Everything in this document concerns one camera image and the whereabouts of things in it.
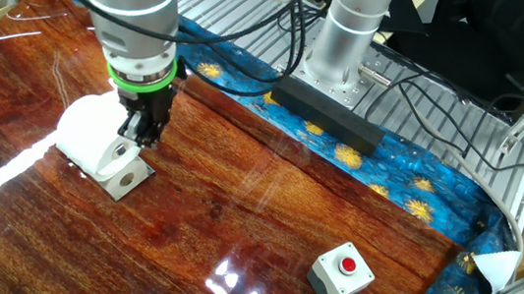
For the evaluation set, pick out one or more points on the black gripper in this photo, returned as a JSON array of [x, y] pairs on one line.
[[146, 101]]

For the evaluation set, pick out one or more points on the white toilet paper roll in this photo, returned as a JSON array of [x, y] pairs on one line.
[[85, 132]]

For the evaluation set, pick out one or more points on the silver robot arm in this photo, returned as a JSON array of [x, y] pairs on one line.
[[135, 4]]

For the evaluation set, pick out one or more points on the glossy wood grain mat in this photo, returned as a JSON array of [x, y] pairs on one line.
[[234, 213]]

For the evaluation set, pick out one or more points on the black foam block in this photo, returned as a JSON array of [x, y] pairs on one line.
[[325, 112]]

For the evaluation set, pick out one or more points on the red push button box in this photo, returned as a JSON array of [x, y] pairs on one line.
[[331, 278]]

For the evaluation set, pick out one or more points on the blue starry tablecloth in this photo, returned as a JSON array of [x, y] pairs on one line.
[[413, 169]]

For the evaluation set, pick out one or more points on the black office chair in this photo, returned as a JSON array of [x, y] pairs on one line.
[[492, 39]]

